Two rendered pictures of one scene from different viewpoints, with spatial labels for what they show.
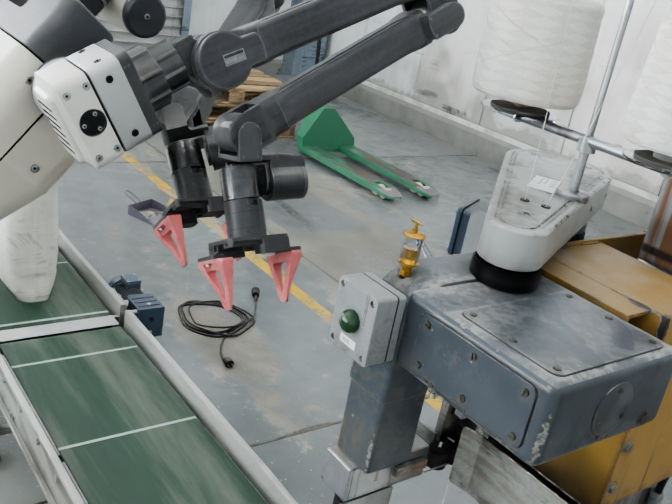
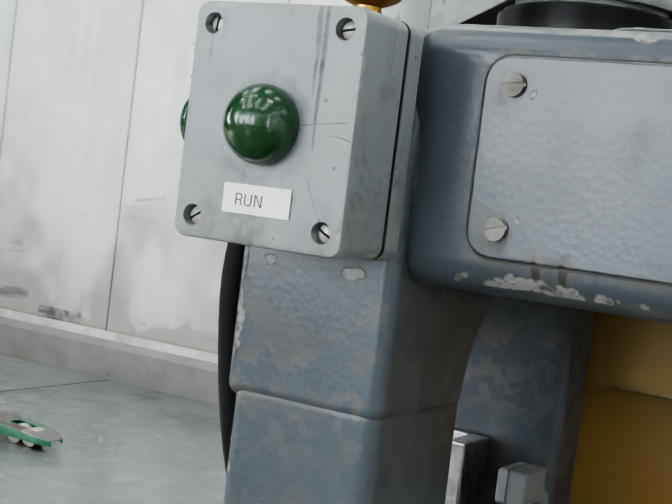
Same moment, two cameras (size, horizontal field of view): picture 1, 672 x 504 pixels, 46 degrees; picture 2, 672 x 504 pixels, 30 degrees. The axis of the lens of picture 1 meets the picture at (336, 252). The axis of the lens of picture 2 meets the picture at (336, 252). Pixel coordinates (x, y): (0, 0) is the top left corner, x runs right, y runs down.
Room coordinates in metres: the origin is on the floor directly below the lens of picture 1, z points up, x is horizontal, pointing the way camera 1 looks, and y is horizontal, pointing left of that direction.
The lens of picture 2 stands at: (0.41, 0.09, 1.27)
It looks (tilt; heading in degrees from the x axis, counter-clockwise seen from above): 3 degrees down; 340
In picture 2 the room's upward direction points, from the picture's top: 7 degrees clockwise
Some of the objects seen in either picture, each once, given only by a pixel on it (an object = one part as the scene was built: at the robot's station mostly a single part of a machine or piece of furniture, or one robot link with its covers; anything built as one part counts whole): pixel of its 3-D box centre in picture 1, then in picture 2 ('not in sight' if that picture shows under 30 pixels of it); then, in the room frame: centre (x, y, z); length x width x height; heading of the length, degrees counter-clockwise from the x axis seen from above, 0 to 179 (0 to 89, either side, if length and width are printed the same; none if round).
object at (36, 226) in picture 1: (22, 181); not in sight; (2.55, 1.11, 0.74); 0.47 x 0.22 x 0.72; 38
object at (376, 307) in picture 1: (366, 318); (298, 131); (0.87, -0.05, 1.29); 0.08 x 0.05 x 0.09; 40
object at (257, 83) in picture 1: (216, 84); not in sight; (6.78, 1.28, 0.36); 1.20 x 0.82 x 0.14; 126
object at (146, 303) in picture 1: (129, 302); not in sight; (2.56, 0.71, 0.35); 0.30 x 0.15 x 0.15; 40
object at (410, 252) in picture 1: (411, 248); not in sight; (0.92, -0.09, 1.37); 0.03 x 0.02 x 0.03; 40
